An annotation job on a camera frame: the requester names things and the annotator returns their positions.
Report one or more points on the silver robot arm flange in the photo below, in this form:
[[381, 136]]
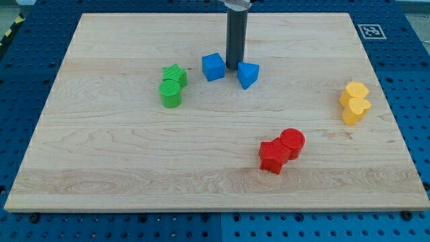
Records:
[[237, 5]]

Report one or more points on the blue cube block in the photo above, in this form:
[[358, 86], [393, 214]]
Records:
[[213, 67]]

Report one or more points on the green cylinder block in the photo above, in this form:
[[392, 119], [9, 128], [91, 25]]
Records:
[[170, 92]]

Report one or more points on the blue triangular prism block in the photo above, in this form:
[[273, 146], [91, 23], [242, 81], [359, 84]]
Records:
[[247, 74]]

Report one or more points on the green star block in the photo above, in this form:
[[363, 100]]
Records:
[[174, 72]]

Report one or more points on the red star block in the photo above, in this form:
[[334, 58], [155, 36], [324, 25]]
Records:
[[273, 155]]

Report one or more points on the wooden board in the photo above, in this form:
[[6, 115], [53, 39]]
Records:
[[105, 143]]

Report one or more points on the red cylinder block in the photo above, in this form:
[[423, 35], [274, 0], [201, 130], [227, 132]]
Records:
[[294, 140]]

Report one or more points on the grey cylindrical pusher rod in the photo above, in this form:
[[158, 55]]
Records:
[[236, 28]]

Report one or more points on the yellow heart block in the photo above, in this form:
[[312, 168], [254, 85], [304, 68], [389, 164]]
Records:
[[355, 110]]

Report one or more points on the yellow hexagon block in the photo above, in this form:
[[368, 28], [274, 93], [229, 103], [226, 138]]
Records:
[[353, 89]]

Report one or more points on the white fiducial marker tag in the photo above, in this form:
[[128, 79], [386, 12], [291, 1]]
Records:
[[372, 31]]

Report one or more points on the black yellow hazard tape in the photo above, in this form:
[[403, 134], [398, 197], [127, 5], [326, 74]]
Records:
[[12, 31]]

